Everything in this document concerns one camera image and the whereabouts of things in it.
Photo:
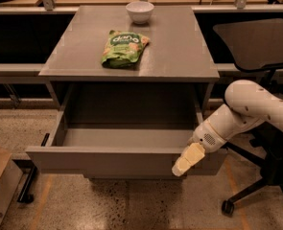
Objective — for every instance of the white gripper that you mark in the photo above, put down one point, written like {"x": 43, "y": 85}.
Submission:
{"x": 205, "y": 135}

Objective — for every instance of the grey top drawer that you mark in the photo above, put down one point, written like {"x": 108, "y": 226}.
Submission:
{"x": 120, "y": 130}

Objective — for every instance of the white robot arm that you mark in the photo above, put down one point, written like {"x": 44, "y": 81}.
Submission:
{"x": 246, "y": 105}

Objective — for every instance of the grey drawer cabinet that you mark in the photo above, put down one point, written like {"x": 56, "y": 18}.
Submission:
{"x": 176, "y": 52}

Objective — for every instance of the black office chair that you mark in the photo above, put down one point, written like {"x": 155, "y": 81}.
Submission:
{"x": 257, "y": 46}

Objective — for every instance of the green snack bag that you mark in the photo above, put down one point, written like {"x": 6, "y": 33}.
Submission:
{"x": 123, "y": 49}

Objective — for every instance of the white ceramic bowl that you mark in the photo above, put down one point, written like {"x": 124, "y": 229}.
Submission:
{"x": 139, "y": 12}

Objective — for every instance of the black table leg foot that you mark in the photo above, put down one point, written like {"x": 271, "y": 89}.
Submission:
{"x": 30, "y": 169}

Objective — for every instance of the cardboard box on crate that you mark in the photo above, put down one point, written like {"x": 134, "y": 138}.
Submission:
{"x": 0, "y": 182}

